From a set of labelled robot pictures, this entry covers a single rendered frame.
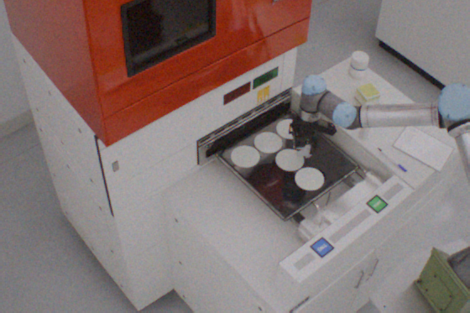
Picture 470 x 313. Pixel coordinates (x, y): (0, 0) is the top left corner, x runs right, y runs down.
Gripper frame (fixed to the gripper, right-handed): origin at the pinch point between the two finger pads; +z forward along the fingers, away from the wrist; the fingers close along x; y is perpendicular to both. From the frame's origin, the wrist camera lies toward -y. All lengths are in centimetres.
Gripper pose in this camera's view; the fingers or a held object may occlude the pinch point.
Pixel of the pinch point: (308, 154)
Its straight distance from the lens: 212.6
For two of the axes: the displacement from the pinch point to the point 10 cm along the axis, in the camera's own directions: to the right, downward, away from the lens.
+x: 2.4, 7.2, -6.6
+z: -0.3, 6.8, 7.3
